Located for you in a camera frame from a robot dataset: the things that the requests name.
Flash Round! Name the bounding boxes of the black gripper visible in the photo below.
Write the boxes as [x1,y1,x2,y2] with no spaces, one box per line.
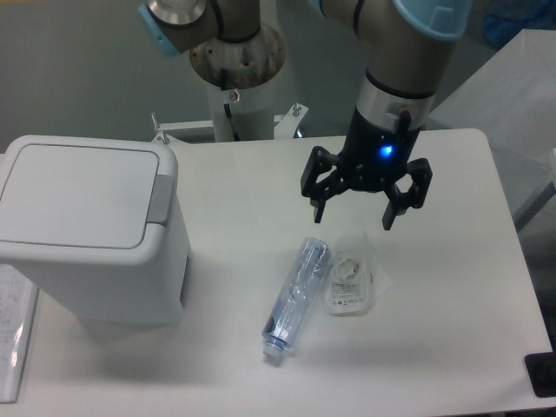
[301,109,433,230]

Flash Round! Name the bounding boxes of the white plastic trash can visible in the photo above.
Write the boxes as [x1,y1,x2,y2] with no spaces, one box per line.
[1,135,190,325]

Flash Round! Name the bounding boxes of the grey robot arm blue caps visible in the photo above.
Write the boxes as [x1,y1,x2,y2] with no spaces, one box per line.
[138,1,471,229]

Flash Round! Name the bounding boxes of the clear plastic wrapper bag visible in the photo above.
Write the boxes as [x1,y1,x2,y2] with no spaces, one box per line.
[323,232,393,317]

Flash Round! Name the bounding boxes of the crushed clear plastic bottle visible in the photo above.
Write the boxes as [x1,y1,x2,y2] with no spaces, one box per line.
[261,237,331,362]

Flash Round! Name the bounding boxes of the white cabinet box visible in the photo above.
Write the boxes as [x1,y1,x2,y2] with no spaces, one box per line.
[429,30,555,229]

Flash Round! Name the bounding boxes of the blue object in background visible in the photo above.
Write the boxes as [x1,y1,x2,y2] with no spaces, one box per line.
[482,1,555,49]

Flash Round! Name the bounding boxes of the black table clamp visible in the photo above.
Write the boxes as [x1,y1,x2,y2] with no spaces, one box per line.
[525,352,555,398]

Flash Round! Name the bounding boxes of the laminated paper sheet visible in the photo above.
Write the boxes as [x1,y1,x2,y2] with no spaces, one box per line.
[1,264,38,404]

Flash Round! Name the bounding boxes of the white metal base frame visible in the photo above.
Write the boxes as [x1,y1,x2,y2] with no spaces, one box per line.
[149,102,310,144]

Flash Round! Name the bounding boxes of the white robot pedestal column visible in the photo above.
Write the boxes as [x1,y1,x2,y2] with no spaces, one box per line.
[205,69,275,142]

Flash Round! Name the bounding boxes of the black cable on pedestal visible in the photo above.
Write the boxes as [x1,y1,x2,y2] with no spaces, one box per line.
[220,68,241,142]

